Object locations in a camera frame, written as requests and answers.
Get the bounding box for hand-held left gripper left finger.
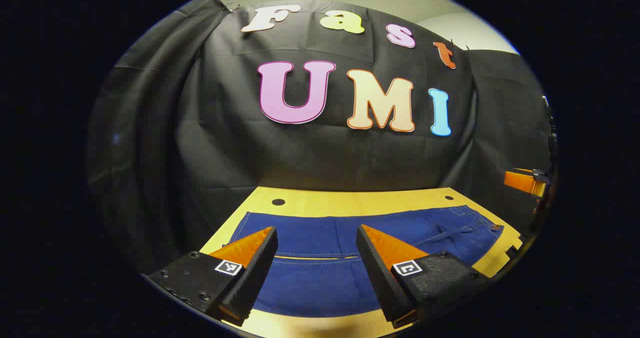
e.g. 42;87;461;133
145;226;279;327

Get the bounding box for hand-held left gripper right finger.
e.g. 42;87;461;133
356;224;493;328

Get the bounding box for blue denim jeans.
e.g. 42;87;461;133
223;205;504;318

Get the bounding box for black backdrop cloth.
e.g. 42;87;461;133
86;0;558;278

